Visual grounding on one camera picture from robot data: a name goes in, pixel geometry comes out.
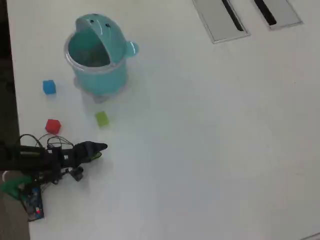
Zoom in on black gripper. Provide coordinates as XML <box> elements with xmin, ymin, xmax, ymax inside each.
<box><xmin>53</xmin><ymin>141</ymin><xmax>108</xmax><ymax>169</ymax></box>

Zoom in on green lego block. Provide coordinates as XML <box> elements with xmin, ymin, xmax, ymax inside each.
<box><xmin>94</xmin><ymin>111</ymin><xmax>110</xmax><ymax>127</ymax></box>

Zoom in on red lego block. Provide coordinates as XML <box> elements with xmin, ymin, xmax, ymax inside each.
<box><xmin>44</xmin><ymin>118</ymin><xmax>62</xmax><ymax>134</ymax></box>

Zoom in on blue lego block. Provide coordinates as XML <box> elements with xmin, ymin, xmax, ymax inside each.
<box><xmin>42</xmin><ymin>79</ymin><xmax>57</xmax><ymax>95</ymax></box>

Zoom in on teal whale-shaped trash bin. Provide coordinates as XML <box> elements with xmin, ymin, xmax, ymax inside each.
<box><xmin>63</xmin><ymin>13</ymin><xmax>140</xmax><ymax>104</ymax></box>

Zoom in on blue circuit board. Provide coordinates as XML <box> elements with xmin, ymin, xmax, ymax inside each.
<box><xmin>21</xmin><ymin>187</ymin><xmax>46</xmax><ymax>222</ymax></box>

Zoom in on green table clamp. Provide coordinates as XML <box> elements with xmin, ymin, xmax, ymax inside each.
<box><xmin>0</xmin><ymin>175</ymin><xmax>33</xmax><ymax>201</ymax></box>

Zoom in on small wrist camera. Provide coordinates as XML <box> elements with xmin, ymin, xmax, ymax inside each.
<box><xmin>66</xmin><ymin>166</ymin><xmax>85</xmax><ymax>183</ymax></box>

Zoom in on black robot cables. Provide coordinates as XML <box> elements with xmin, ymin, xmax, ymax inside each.
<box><xmin>19</xmin><ymin>133</ymin><xmax>76</xmax><ymax>151</ymax></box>

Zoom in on large silver desk cable grommet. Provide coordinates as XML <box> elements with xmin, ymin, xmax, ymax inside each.
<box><xmin>191</xmin><ymin>0</ymin><xmax>251</xmax><ymax>45</ymax></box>

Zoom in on small silver desk cable grommet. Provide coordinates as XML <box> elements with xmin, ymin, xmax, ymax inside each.
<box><xmin>252</xmin><ymin>0</ymin><xmax>305</xmax><ymax>31</ymax></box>

